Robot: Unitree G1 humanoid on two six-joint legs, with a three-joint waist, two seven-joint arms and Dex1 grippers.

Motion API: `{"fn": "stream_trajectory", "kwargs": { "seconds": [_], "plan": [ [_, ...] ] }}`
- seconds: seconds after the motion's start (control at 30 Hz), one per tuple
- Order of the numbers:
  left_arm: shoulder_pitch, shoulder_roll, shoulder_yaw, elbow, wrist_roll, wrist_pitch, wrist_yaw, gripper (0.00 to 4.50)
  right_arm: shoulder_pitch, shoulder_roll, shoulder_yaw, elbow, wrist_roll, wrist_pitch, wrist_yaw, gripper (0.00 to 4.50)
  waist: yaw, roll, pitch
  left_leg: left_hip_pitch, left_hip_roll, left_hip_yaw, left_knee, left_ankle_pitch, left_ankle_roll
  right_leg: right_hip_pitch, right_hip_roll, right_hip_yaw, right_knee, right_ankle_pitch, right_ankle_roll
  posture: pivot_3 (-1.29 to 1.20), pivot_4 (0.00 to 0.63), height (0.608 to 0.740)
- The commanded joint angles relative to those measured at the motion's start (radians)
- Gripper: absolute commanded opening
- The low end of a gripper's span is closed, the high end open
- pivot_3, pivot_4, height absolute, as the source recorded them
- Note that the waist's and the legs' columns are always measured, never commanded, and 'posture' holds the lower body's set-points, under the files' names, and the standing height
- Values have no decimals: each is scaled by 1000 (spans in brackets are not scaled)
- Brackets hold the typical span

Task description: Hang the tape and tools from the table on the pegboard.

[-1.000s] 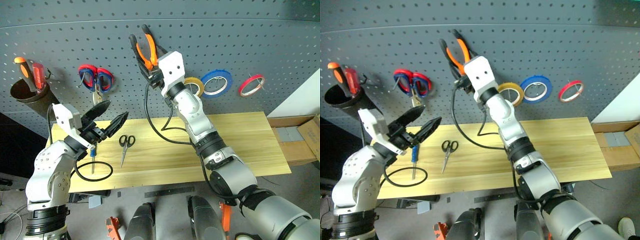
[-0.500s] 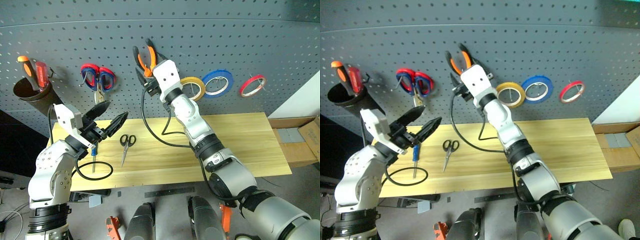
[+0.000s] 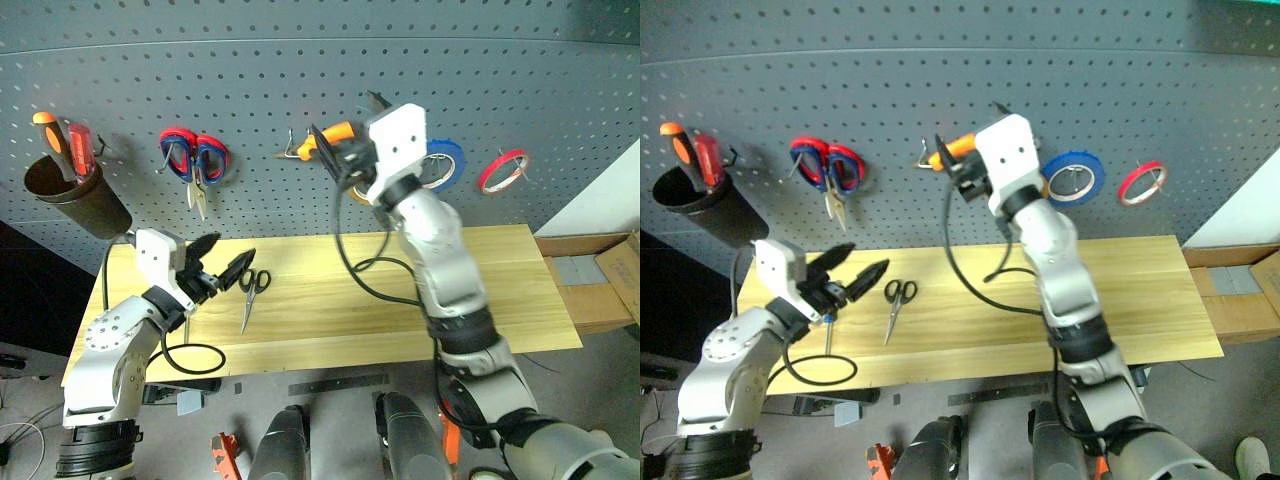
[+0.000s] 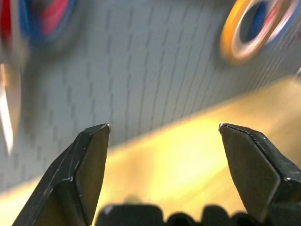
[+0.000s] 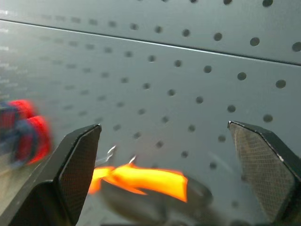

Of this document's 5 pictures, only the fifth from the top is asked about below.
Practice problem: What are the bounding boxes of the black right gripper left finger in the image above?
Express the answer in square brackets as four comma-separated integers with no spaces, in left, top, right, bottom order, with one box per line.
[0,124,102,226]

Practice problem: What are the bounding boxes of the grey metal pegboard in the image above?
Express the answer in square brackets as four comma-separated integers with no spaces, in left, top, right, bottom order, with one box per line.
[0,0,301,226]

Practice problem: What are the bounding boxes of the red and blue handled tool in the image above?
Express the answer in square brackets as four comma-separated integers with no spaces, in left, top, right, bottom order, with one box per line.
[0,99,52,168]

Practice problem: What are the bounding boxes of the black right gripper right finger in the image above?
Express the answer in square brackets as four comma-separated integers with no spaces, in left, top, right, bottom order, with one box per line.
[227,121,301,226]

